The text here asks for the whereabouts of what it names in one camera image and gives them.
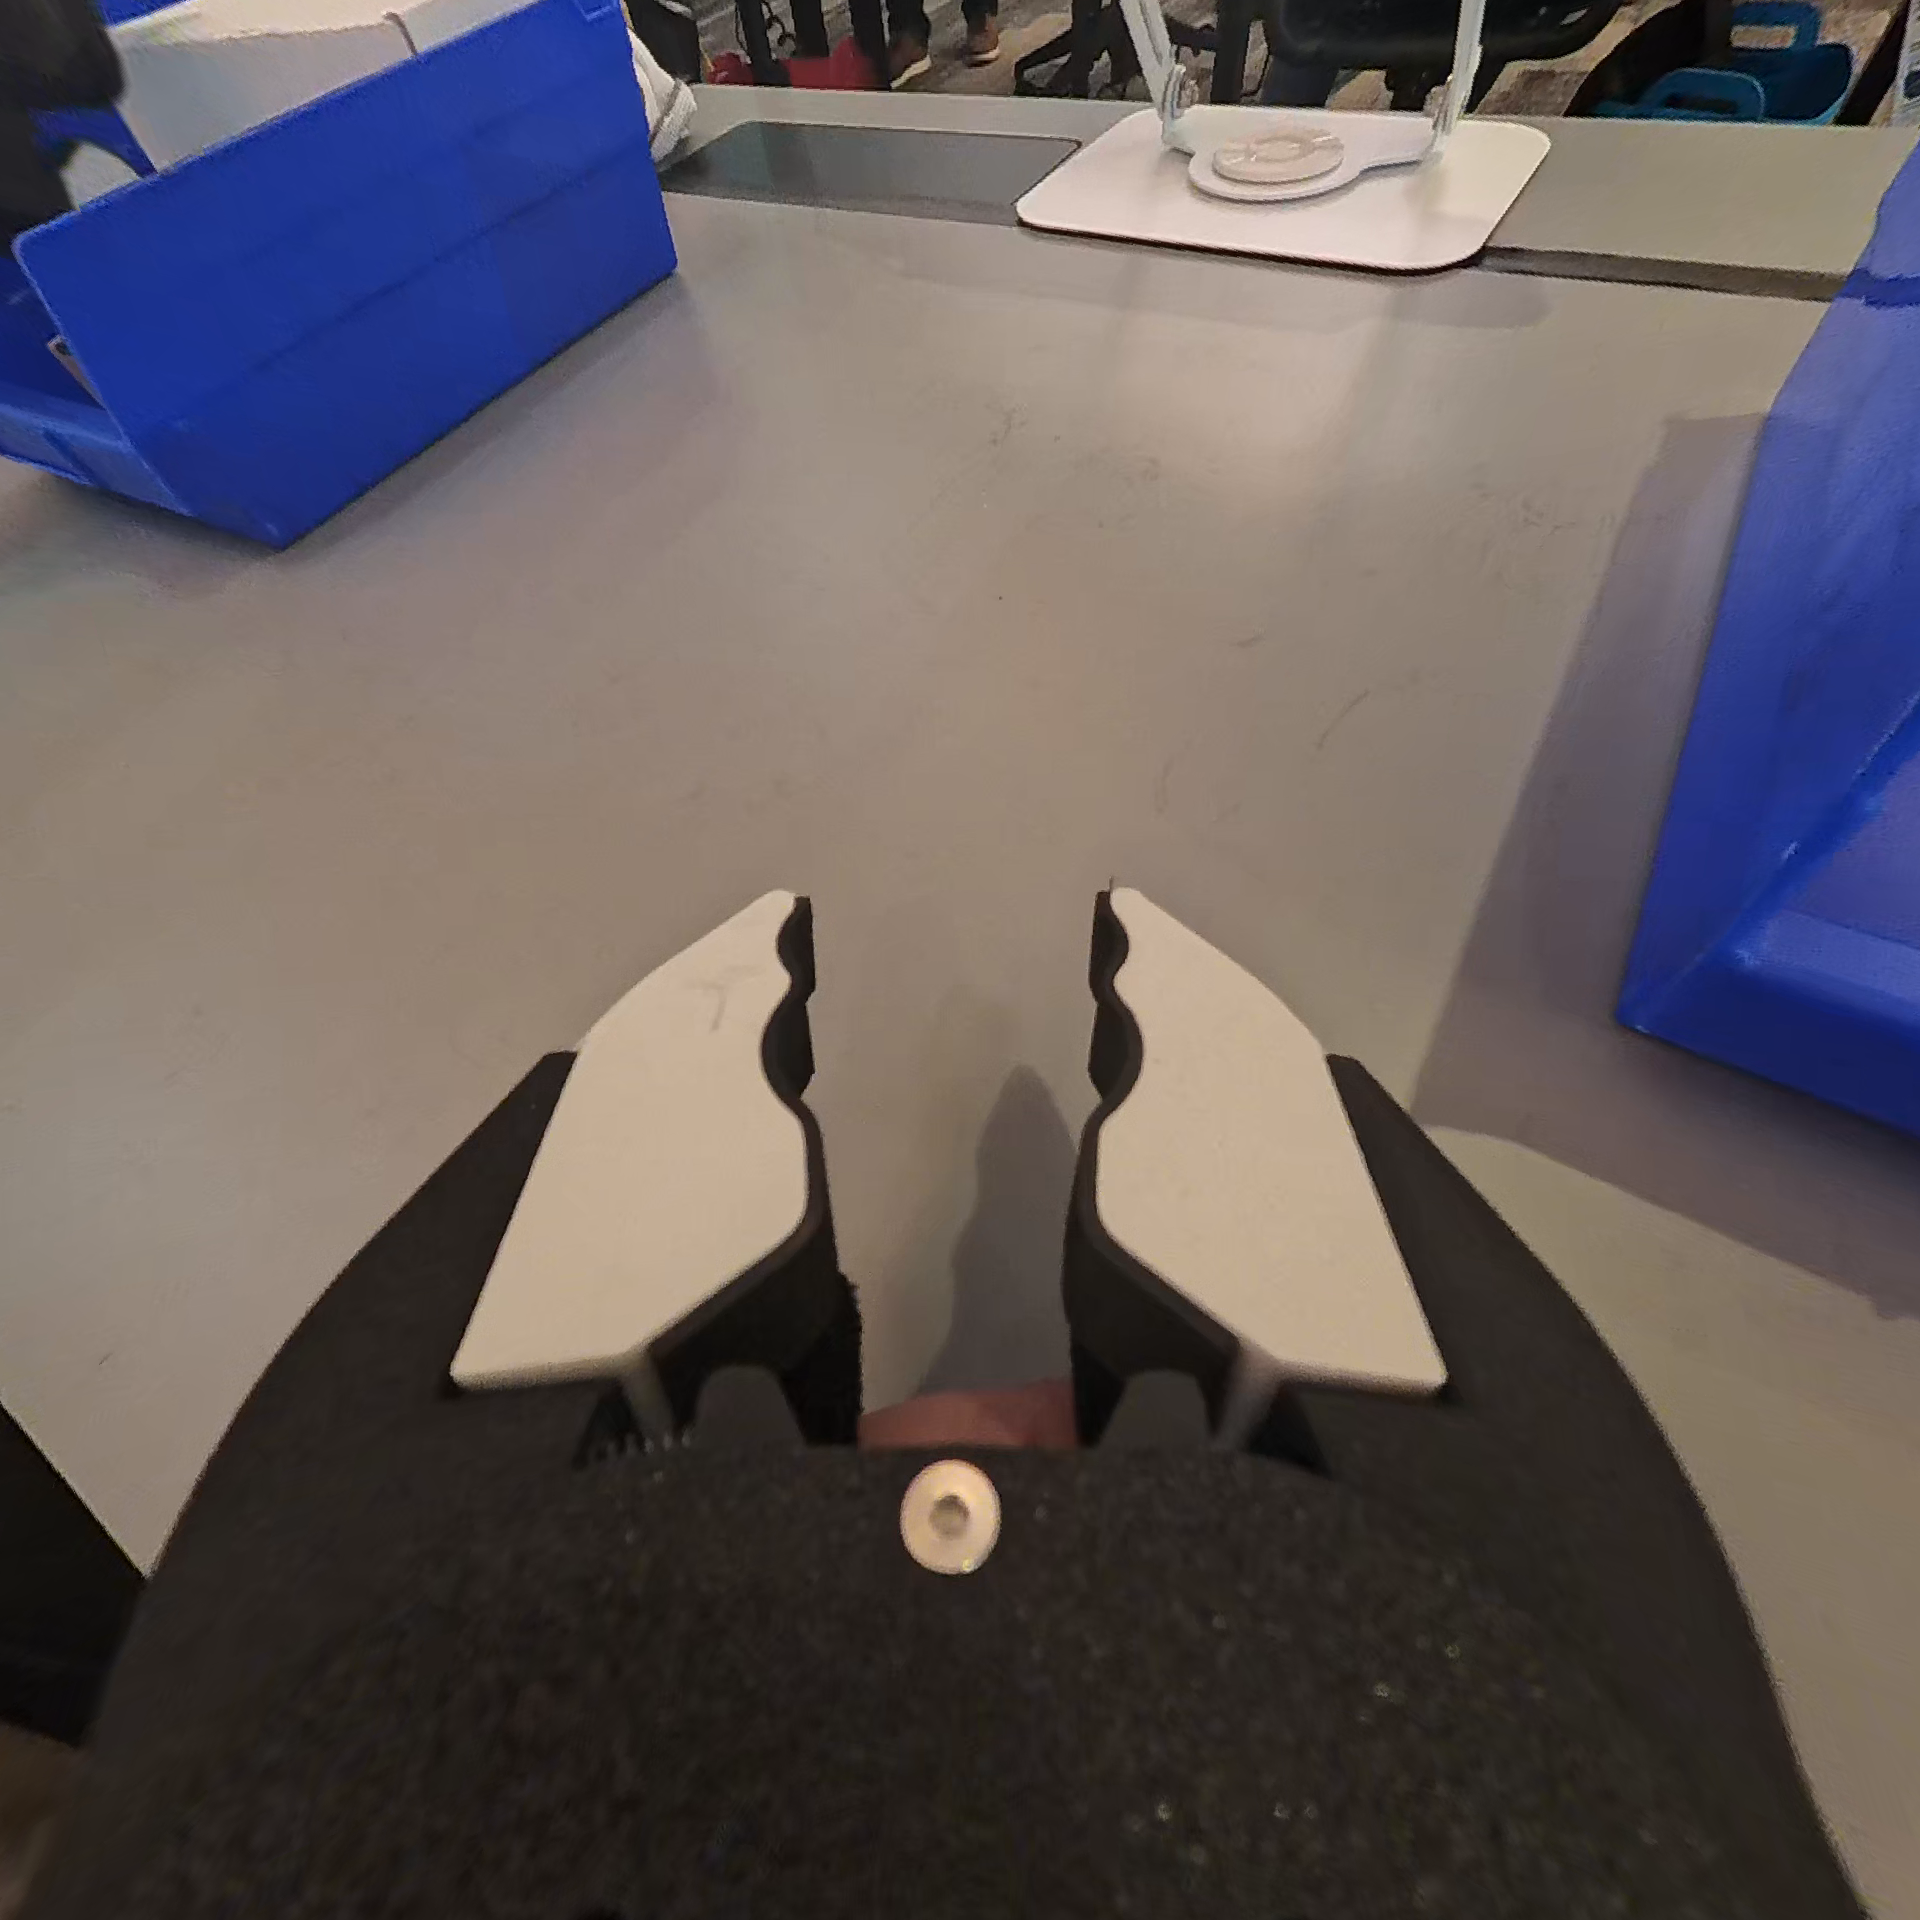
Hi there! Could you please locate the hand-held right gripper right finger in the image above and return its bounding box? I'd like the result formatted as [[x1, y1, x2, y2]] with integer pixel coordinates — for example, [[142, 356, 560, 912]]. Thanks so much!
[[1060, 884, 1450, 1449]]

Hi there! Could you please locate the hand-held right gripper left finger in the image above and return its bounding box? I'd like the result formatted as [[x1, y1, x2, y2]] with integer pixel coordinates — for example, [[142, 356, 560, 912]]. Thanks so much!
[[448, 888, 866, 1449]]

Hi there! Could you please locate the blue plastic bin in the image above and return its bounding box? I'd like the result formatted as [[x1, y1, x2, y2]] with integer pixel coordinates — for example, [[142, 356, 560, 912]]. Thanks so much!
[[1616, 186, 1920, 1135], [0, 0, 679, 549]]

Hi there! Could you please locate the white stand base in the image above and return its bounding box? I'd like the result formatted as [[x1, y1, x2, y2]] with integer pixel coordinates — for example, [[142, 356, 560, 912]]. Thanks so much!
[[1015, 112, 1550, 279]]

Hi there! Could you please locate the red object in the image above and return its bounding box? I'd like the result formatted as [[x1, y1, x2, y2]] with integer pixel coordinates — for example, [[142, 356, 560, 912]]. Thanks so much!
[[705, 42, 887, 95]]

